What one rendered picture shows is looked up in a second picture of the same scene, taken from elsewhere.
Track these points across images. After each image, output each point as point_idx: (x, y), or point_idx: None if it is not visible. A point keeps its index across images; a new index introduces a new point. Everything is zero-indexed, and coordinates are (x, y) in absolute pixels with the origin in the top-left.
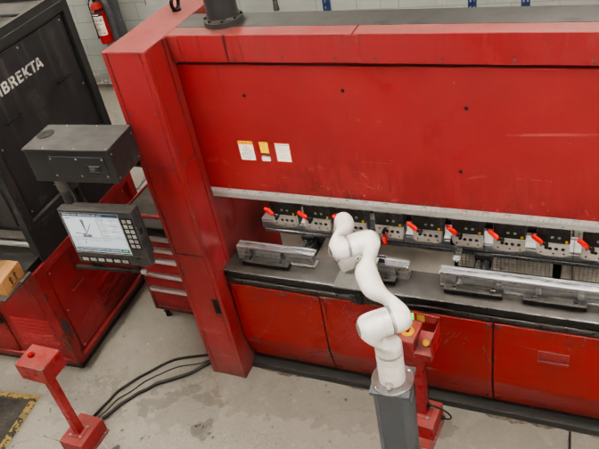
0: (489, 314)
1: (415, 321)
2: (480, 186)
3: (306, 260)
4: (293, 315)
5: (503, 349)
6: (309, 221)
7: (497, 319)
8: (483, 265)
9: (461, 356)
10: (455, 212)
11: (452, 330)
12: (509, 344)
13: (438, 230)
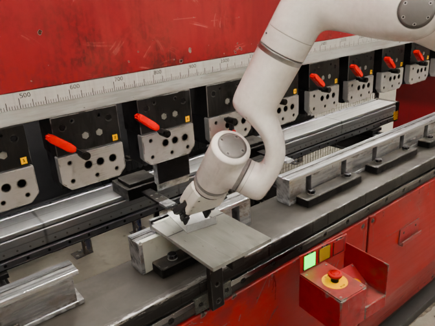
0: (368, 202)
1: (318, 266)
2: None
3: (59, 295)
4: None
5: (373, 254)
6: (86, 152)
7: (373, 206)
8: None
9: None
10: (312, 50)
11: (331, 264)
12: (379, 240)
13: (294, 93)
